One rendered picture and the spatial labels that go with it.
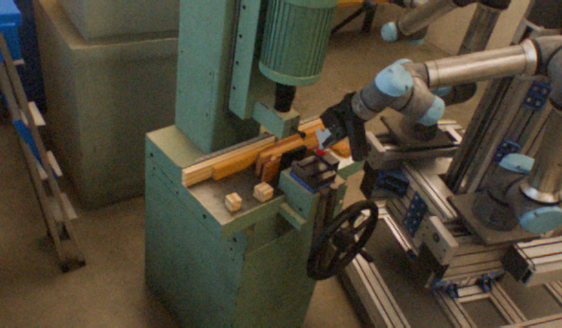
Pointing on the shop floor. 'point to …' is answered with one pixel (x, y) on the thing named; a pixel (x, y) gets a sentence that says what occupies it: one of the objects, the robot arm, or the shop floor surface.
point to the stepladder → (0, 47)
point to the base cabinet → (219, 268)
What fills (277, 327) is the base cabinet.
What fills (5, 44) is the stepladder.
